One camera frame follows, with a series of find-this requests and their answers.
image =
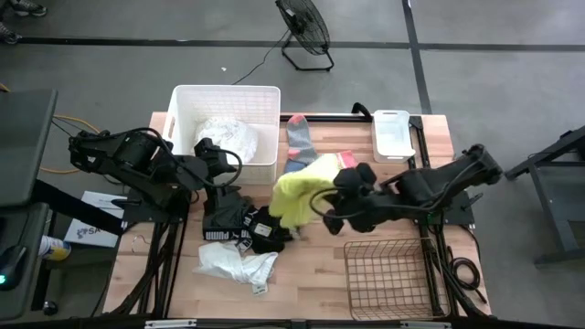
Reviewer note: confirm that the small white plastic bin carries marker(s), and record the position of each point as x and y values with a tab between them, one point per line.
392	137

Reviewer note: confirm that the black floor fan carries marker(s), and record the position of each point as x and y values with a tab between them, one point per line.
305	23

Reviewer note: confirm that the white printed cardboard box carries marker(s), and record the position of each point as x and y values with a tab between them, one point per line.
91	233

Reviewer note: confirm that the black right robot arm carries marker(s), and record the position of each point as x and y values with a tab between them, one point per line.
439	183

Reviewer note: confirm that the white underwear with tag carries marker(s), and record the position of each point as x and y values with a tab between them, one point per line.
228	265

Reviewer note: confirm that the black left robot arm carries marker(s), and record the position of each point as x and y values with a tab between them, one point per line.
128	160

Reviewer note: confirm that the black desk top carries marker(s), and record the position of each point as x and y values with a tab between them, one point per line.
23	141

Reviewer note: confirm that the small black round object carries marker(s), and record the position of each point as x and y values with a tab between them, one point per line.
50	308

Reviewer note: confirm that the black computer mouse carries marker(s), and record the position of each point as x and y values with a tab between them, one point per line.
11	265

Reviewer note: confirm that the large white perforated plastic basket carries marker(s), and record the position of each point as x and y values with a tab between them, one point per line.
265	114

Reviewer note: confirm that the grey sock with pink toe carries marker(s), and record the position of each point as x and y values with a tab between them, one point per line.
299	137

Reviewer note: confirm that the person's shoe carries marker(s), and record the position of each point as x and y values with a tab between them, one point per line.
27	7
7	34

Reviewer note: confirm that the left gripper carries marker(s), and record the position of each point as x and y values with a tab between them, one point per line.
212	155

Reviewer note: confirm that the large white shirt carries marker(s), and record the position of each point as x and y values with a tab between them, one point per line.
226	134

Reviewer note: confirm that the bright yellow cloth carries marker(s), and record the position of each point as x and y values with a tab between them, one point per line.
297	192

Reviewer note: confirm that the dark grey desk surface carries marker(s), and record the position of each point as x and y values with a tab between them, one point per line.
27	228

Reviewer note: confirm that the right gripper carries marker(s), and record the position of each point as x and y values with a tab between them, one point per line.
361	205

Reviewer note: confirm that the white and yellow spray can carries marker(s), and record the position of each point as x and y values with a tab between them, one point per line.
55	249

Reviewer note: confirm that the black metal stand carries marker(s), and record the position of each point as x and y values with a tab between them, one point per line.
553	205

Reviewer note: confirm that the dark grey Puma underwear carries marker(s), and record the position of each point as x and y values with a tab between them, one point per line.
226	219

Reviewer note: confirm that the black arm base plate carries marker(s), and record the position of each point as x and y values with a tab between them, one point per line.
146	215
461	215

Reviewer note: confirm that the black desk support beam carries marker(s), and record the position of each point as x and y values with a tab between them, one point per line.
77	208

